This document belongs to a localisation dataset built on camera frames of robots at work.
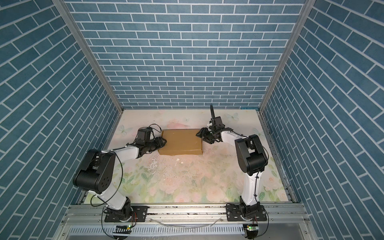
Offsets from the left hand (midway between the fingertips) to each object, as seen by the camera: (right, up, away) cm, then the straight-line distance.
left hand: (165, 141), depth 96 cm
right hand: (+21, +4, +2) cm, 22 cm away
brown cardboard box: (+11, 0, -2) cm, 11 cm away
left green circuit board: (-15, -40, -24) cm, 49 cm away
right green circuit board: (+49, -41, -22) cm, 68 cm away
